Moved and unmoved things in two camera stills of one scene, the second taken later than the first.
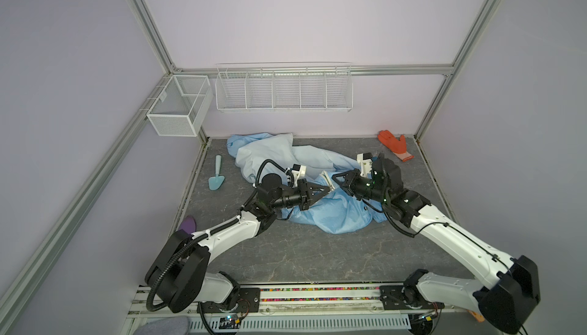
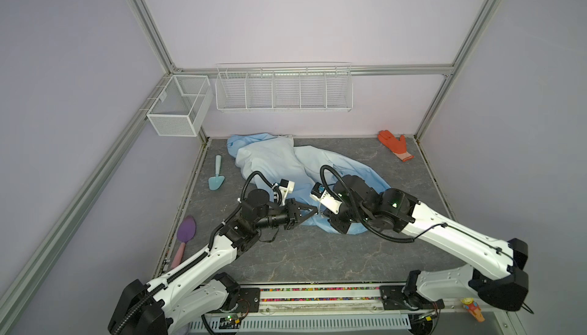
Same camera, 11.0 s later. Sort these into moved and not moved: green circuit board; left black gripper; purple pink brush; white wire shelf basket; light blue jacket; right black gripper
Moved: right black gripper; left black gripper
Not moved: green circuit board; light blue jacket; white wire shelf basket; purple pink brush
